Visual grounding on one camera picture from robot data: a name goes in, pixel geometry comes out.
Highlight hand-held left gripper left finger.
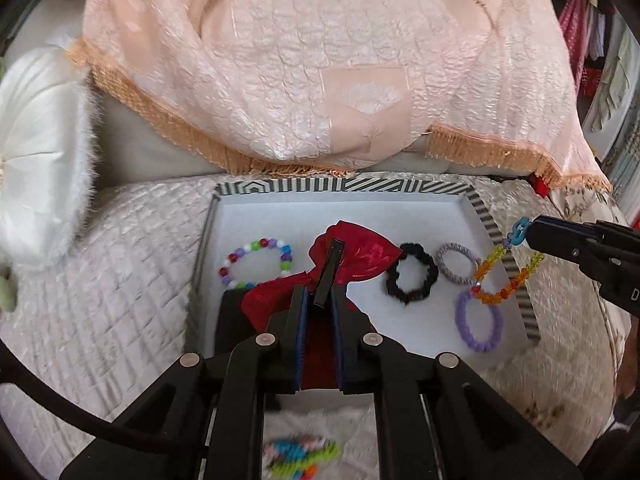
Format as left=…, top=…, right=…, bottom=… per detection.
left=60, top=285, right=308, bottom=480

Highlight white fluffy pillow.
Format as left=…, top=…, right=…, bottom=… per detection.
left=0, top=47, right=101, bottom=272

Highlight floral print quilt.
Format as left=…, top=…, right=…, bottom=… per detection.
left=530, top=180, right=633, bottom=461

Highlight striped jewelry box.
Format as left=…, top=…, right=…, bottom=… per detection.
left=192, top=172, right=543, bottom=363

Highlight colourful beaded trinket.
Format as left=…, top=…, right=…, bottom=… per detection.
left=262, top=436, right=344, bottom=480

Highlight pink dotted garment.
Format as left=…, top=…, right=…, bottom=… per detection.
left=556, top=0, right=592, bottom=92

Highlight hanging pale clothes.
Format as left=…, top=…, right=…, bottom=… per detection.
left=575, top=0, right=640, bottom=198

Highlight orange yellow beaded bracelet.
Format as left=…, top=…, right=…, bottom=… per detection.
left=472, top=217, right=546, bottom=306

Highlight grey hair tie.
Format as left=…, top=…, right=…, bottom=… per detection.
left=435, top=242, right=484, bottom=287

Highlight red bow hair clip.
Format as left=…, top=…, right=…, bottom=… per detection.
left=240, top=220, right=406, bottom=391

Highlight peach fringed bedspread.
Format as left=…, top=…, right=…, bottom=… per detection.
left=67, top=0, right=614, bottom=194

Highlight black scrunchie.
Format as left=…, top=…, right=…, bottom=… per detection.
left=385, top=242, right=440, bottom=305

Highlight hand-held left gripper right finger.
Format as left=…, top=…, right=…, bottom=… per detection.
left=331, top=285, right=585, bottom=480

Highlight multicolour beaded bracelet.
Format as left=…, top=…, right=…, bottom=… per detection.
left=218, top=237, right=294, bottom=292

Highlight black cable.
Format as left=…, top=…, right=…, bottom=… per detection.
left=0, top=347, right=213, bottom=457

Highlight person's right forearm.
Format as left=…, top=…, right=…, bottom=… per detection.
left=615, top=337, right=640, bottom=402

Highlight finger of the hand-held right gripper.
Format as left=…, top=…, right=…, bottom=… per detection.
left=528, top=228, right=601, bottom=272
left=532, top=215, right=608, bottom=242

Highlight purple hair tie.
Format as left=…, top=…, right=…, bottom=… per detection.
left=454, top=287, right=505, bottom=353

